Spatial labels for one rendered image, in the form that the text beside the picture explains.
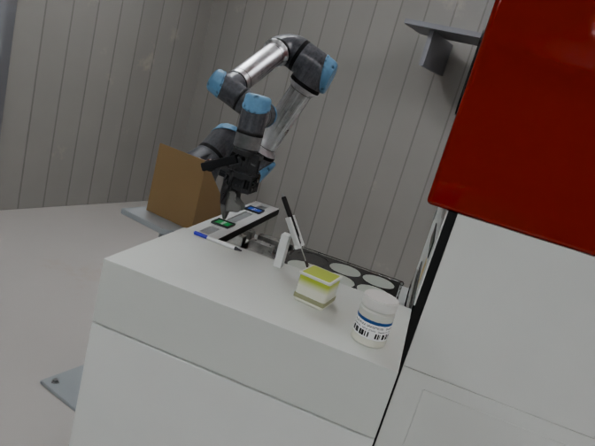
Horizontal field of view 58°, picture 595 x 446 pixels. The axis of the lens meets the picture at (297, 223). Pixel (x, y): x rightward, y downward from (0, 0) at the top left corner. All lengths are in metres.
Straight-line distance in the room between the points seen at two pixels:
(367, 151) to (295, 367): 3.26
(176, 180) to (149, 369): 0.90
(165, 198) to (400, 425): 1.10
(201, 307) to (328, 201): 3.34
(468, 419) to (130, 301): 0.84
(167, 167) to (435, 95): 2.52
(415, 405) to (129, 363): 0.70
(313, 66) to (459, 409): 1.15
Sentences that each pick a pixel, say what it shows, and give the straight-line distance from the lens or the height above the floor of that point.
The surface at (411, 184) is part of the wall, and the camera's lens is 4.06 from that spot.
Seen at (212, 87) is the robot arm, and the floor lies 1.33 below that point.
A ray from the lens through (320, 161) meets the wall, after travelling 4.37.
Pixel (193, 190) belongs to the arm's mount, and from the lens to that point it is 1.87.
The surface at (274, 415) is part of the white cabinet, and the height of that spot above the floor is 0.78.
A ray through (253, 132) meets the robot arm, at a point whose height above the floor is 1.25.
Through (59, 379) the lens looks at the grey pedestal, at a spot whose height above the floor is 0.02.
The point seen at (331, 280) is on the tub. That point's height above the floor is 1.03.
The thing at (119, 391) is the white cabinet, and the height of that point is 0.69.
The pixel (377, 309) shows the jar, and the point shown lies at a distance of 1.02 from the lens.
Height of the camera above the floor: 1.41
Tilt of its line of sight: 14 degrees down
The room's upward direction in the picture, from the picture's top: 16 degrees clockwise
